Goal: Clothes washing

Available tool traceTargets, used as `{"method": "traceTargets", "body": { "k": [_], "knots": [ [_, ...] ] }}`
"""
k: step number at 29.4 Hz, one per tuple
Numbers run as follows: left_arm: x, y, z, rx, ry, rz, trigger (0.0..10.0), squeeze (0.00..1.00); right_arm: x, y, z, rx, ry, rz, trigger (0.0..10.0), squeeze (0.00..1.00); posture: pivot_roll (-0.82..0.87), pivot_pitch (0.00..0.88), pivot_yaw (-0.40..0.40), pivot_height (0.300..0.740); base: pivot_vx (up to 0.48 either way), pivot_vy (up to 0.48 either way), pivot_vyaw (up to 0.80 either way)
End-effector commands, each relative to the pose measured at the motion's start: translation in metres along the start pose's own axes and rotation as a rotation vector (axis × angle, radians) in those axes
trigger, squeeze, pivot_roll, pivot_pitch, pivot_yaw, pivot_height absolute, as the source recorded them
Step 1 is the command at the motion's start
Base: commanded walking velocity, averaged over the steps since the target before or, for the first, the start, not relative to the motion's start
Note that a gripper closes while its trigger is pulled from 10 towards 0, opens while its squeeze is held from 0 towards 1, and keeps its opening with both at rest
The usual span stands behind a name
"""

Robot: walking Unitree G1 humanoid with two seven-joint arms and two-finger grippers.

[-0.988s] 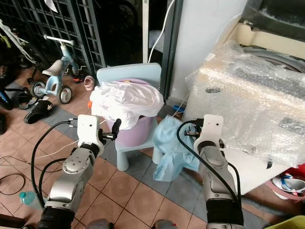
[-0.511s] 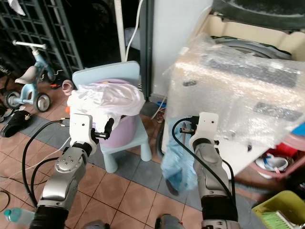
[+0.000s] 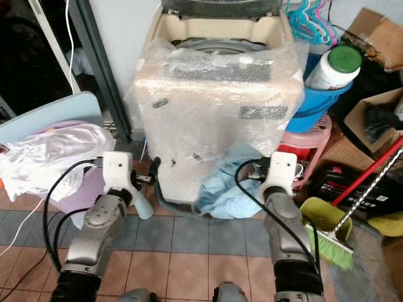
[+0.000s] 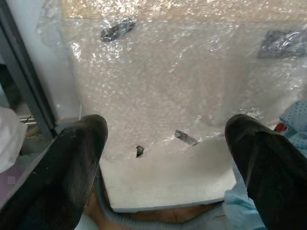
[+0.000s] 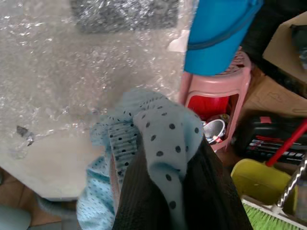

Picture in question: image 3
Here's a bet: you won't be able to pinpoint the light blue cloth garment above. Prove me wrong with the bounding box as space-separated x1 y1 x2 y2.
194 145 269 220

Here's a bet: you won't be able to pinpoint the white crumpled clothes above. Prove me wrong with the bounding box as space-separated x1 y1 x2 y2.
0 123 118 197

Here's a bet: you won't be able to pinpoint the beige top-loading washing machine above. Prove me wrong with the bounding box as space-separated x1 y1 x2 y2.
132 0 310 206

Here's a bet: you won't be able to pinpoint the bunch of plastic clothes hangers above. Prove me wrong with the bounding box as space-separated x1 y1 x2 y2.
283 0 338 47

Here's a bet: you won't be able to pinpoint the pink plastic stool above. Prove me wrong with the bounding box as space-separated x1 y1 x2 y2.
277 115 332 189

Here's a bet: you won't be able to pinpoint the clear bubble wrap sheet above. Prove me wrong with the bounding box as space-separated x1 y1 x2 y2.
125 39 310 189

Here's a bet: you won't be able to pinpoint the yellow-green plastic dustpan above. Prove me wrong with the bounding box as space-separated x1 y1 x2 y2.
298 196 355 247

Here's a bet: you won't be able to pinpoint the black printed carton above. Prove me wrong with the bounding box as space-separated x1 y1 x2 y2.
307 164 380 213

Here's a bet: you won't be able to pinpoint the blue plastic basin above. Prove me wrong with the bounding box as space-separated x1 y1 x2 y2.
292 53 352 118

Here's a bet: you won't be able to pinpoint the open brown cardboard box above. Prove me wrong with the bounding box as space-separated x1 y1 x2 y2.
343 87 403 157

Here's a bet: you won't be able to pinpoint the light blue plastic board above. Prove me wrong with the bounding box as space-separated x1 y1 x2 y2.
0 91 103 148

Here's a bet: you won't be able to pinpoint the grey left robot leg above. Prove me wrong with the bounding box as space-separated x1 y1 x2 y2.
118 288 153 302

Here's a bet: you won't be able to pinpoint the grey robot leg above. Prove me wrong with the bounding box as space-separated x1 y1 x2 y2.
212 281 251 302
118 288 153 302

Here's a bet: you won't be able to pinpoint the white bottle with green cap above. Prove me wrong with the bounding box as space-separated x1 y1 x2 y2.
305 45 363 91

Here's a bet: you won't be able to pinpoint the grey right robot leg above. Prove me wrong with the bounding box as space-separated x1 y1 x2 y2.
212 281 251 302

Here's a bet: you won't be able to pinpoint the closed brown cardboard box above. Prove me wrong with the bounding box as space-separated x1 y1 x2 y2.
342 7 403 71

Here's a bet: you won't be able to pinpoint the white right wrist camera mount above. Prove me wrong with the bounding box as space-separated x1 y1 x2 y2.
255 150 298 202

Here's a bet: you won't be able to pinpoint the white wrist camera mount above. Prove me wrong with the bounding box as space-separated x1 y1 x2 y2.
255 150 298 202
101 151 140 206

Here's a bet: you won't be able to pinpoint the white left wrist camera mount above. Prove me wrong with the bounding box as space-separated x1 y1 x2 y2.
101 151 140 206

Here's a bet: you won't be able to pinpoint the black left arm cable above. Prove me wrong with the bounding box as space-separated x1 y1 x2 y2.
43 159 103 277

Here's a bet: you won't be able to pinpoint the twisted metal dustpan handle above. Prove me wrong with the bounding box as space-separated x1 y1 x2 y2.
334 147 403 237

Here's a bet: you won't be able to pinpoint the red broom handle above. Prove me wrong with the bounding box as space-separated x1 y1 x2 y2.
331 135 403 208

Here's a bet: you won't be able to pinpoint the dark metal door frame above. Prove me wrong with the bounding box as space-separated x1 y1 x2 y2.
68 0 134 140

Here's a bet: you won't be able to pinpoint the white floor cable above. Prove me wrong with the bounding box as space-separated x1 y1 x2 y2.
0 199 46 256

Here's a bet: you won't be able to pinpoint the black floor cable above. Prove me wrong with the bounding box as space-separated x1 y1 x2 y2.
0 217 52 302

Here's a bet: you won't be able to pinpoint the white hanging cable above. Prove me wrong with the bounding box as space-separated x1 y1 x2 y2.
65 0 77 96

